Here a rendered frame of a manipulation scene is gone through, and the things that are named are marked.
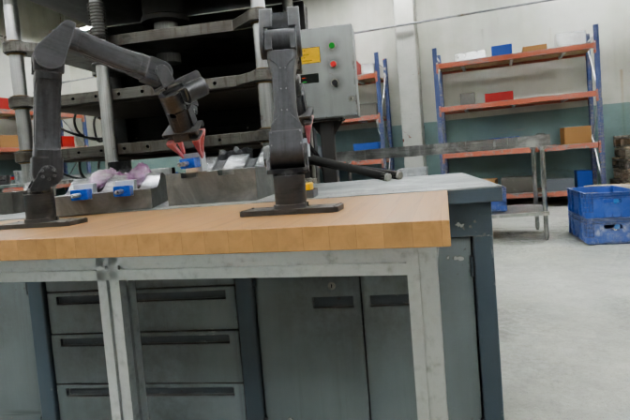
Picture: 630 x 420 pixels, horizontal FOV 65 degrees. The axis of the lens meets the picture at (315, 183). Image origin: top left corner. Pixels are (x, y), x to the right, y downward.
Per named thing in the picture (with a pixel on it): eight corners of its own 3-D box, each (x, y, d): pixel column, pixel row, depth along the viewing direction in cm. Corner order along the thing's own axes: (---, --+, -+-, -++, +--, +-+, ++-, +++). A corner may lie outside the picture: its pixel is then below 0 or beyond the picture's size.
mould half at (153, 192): (152, 208, 137) (148, 168, 136) (52, 217, 133) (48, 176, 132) (176, 196, 186) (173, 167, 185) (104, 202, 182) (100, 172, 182)
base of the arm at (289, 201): (247, 174, 104) (234, 176, 97) (341, 168, 99) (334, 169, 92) (251, 212, 104) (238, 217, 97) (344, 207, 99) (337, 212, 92)
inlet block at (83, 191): (82, 205, 126) (81, 185, 125) (62, 207, 125) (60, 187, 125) (97, 202, 139) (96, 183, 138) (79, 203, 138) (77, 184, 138)
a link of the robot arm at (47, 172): (52, 165, 119) (24, 167, 116) (56, 164, 112) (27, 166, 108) (54, 191, 119) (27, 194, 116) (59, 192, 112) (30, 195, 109)
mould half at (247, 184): (257, 200, 135) (253, 150, 135) (168, 205, 140) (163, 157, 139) (293, 187, 185) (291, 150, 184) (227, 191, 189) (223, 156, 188)
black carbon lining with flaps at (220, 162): (241, 175, 142) (238, 142, 141) (187, 179, 145) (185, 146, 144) (270, 171, 176) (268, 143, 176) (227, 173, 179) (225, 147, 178)
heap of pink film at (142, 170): (145, 186, 147) (142, 159, 147) (82, 191, 145) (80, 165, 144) (160, 183, 173) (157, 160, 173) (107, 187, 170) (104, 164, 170)
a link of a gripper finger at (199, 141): (190, 153, 144) (179, 125, 139) (213, 150, 143) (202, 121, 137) (183, 165, 138) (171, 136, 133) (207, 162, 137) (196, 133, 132)
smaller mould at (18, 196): (13, 214, 162) (11, 192, 162) (-26, 217, 164) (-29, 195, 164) (54, 206, 182) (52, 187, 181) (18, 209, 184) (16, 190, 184)
